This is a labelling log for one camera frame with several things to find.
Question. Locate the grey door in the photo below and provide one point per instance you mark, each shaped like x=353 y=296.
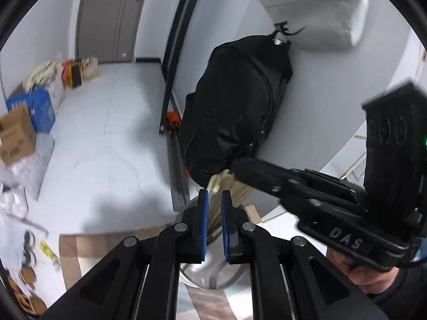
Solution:
x=100 y=16

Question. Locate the brown cardboard box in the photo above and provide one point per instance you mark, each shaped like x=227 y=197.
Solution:
x=16 y=140

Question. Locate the person's right hand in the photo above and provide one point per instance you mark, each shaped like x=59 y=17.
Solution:
x=367 y=278

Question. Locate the white plastic bags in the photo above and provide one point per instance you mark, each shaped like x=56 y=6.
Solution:
x=13 y=206

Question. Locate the black backpack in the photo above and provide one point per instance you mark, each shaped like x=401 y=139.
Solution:
x=233 y=106

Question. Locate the clear plastic bag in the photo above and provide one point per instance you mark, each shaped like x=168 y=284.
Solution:
x=90 y=68

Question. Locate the cream canvas tote bag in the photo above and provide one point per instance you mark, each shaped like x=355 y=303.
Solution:
x=40 y=73

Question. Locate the light wooden strip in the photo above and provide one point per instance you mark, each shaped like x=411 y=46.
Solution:
x=353 y=166

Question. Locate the grey plastic mailer bags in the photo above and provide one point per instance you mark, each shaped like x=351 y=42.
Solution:
x=33 y=170

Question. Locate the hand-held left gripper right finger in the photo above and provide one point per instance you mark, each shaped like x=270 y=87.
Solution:
x=227 y=230

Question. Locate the white plastic utensil holder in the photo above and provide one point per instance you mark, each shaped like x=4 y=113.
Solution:
x=213 y=270

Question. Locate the brown suede boot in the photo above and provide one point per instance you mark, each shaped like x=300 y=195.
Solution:
x=27 y=276

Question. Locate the checkered brown blue mat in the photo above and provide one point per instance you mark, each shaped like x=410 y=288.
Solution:
x=86 y=253

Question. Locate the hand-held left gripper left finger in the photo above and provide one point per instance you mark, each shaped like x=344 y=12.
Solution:
x=202 y=226

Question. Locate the black white sneaker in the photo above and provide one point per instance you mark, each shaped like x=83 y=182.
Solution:
x=29 y=256
x=29 y=239

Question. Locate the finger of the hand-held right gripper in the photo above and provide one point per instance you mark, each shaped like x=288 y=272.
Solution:
x=313 y=177
x=267 y=181

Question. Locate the light grey shoulder bag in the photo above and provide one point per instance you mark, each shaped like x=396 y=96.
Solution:
x=307 y=6

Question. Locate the bunch of wooden chopsticks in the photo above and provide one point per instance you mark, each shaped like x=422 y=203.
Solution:
x=242 y=191

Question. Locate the blue cardboard box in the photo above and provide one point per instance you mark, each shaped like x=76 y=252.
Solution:
x=41 y=110

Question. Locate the orange and black paper bag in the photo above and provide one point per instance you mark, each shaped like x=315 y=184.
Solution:
x=71 y=76

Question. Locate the yellow packet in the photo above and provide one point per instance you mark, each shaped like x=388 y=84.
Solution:
x=49 y=250

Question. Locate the brown slippers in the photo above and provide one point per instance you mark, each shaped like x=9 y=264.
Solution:
x=28 y=301

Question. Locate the orange black tool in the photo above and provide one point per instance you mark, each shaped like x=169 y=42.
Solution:
x=173 y=122

